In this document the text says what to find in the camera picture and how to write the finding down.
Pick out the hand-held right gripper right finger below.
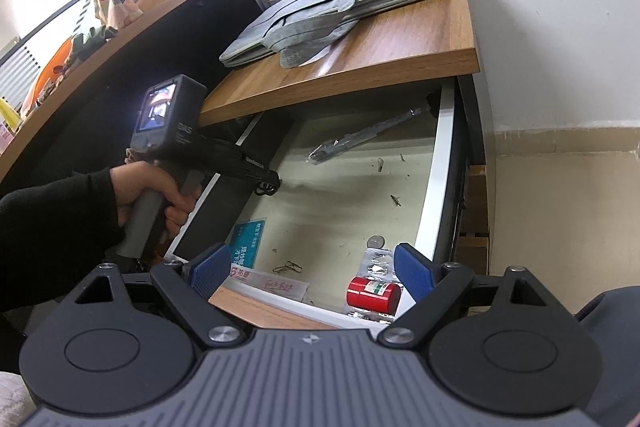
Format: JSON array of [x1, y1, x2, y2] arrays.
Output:
[[377, 243, 574, 352]]

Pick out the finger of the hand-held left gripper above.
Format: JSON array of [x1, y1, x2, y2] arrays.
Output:
[[253, 178, 282, 198]]

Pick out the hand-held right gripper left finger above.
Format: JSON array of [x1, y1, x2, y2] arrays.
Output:
[[75, 243, 248, 352]]

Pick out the white drawer with dark front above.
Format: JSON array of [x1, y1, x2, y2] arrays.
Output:
[[165, 77, 489, 333]]

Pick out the person's left forearm black sleeve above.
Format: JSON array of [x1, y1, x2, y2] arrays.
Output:
[[0, 167, 127, 314]]

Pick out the person's left hand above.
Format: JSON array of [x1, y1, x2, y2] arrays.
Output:
[[110, 160, 202, 249]]

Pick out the clear plastic blister pack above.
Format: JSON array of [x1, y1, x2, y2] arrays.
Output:
[[345, 248, 404, 324]]

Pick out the teal card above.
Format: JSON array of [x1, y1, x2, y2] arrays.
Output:
[[227, 217, 269, 269]]

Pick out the red cylindrical can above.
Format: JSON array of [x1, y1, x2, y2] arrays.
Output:
[[346, 276, 403, 316]]

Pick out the white paper packet red print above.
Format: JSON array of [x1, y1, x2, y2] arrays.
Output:
[[227, 264, 309, 301]]

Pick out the curved wooden desk dark front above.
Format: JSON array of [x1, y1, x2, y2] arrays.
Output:
[[0, 0, 267, 188]]

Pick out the plastic-wrapped pen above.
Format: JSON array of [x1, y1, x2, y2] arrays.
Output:
[[307, 106, 432, 164]]

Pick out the printed tote bag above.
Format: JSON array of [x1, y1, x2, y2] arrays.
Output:
[[86, 0, 144, 34]]

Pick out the orange plastic object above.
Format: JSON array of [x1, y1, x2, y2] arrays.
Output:
[[21, 34, 82, 114]]

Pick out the yellow object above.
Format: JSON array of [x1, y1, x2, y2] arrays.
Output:
[[0, 98, 24, 134]]

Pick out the grey laptop sleeve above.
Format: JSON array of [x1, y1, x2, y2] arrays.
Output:
[[219, 0, 449, 69]]

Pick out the wooden cabinet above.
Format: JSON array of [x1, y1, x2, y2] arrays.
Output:
[[199, 0, 490, 277]]

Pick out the person's grey pants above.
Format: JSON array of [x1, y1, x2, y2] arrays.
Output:
[[571, 286, 640, 419]]

